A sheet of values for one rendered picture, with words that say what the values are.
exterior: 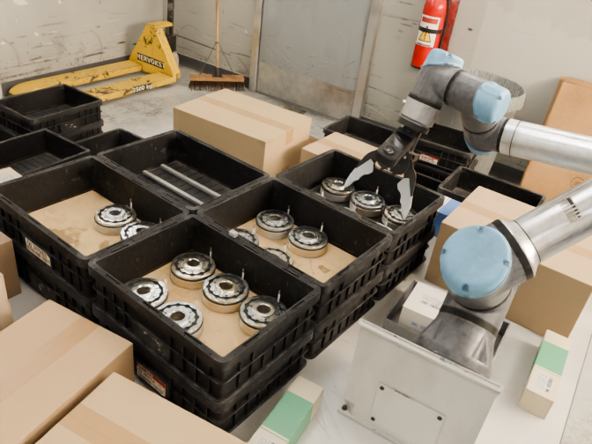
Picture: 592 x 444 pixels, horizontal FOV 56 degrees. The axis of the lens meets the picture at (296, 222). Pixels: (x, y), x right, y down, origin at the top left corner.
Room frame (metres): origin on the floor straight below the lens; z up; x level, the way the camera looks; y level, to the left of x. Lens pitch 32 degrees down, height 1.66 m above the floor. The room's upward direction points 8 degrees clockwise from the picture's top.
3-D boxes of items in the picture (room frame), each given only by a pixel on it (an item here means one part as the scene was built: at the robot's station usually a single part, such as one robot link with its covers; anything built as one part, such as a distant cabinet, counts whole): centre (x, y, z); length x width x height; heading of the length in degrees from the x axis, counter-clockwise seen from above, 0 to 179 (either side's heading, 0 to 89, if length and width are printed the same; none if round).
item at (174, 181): (1.38, 0.33, 0.87); 0.40 x 0.30 x 0.11; 56
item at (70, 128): (2.47, 1.25, 0.37); 0.40 x 0.30 x 0.45; 151
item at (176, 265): (1.03, 0.22, 0.86); 0.10 x 0.10 x 0.01
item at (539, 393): (0.98, -0.64, 0.73); 0.24 x 0.06 x 0.06; 152
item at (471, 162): (2.72, -0.67, 0.37); 0.42 x 0.34 x 0.46; 61
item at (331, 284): (1.16, 0.00, 0.92); 0.40 x 0.30 x 0.02; 56
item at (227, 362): (0.91, 0.17, 0.92); 0.40 x 0.30 x 0.02; 56
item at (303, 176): (1.40, -0.17, 0.87); 0.40 x 0.30 x 0.11; 56
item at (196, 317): (0.85, 0.21, 0.86); 0.10 x 0.10 x 0.01
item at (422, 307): (1.08, -0.40, 0.75); 0.20 x 0.12 x 0.09; 65
